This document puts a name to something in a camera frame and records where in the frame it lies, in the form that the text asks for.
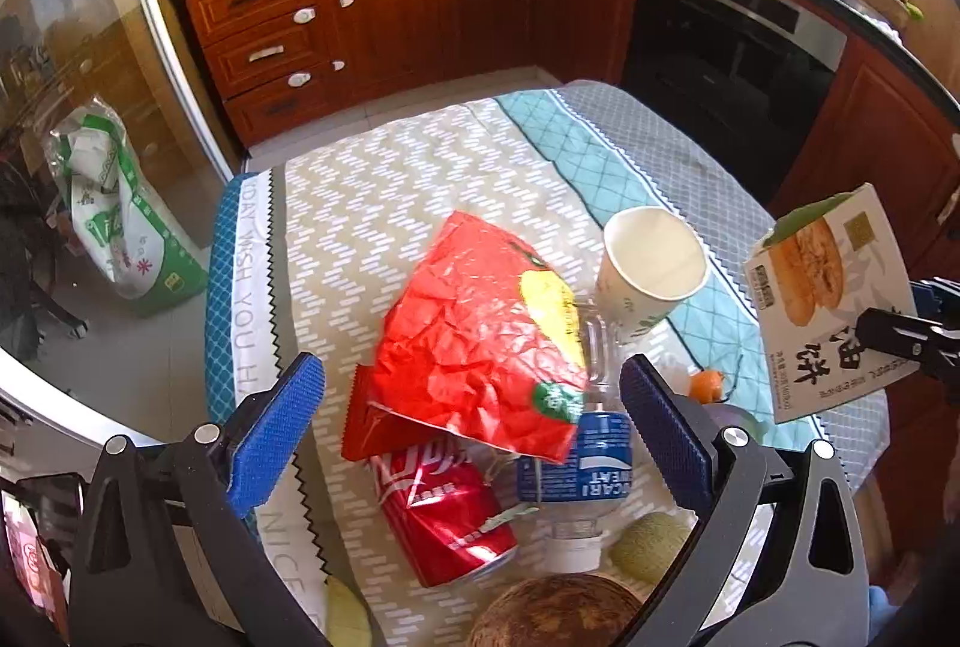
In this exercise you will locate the red cola can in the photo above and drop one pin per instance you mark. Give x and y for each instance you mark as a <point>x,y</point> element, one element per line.
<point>442,512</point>

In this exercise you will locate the blue label plastic bottle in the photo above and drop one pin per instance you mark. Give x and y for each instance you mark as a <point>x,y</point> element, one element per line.
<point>592,467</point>

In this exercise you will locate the green and white rice bag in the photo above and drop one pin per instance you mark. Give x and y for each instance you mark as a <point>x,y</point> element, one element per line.
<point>127,227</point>

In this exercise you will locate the dark purple fruit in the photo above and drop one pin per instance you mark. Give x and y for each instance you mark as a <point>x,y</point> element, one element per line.
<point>739,420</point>

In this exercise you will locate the green melon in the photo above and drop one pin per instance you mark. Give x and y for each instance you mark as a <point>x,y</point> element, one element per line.
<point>649,546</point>

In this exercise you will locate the wooden cabinet with drawers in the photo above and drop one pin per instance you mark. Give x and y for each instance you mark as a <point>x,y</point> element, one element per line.
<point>465,9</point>

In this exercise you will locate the patterned quilted tablecloth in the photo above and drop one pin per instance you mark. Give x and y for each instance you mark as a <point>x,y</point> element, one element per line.
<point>375,204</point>

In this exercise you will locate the green pancake food box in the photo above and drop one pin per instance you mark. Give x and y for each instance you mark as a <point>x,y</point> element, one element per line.
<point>817,272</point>

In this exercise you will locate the red crumpled snack bag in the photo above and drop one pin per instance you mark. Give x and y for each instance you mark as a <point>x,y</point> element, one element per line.
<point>465,332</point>

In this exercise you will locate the sliding glass door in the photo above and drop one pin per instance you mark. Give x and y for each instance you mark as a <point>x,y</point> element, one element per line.
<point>45,54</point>

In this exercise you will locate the black countertop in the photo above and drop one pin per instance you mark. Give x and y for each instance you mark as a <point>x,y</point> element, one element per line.
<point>862,9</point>

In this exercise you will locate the brown coconut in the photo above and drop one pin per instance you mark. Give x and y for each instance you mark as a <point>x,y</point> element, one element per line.
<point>555,613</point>

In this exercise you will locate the pale green fruit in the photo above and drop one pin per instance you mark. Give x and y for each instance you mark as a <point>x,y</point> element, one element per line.
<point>346,617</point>

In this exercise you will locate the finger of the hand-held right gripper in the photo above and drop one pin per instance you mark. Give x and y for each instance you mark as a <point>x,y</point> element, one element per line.
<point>928,296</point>
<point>900,336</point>

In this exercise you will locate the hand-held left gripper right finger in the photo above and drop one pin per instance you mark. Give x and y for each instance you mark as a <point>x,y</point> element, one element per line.
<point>664,437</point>

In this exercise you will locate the white paper cup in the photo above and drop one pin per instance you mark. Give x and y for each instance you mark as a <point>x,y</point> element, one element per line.
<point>652,257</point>

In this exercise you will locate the black built-in oven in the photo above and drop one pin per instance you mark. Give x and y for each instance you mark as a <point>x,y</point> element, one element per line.
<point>720,62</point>

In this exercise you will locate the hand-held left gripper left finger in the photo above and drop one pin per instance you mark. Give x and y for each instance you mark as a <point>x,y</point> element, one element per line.
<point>277,429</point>

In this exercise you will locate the small orange fruit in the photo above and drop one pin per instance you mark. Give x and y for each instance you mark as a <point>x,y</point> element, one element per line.
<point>705,386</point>

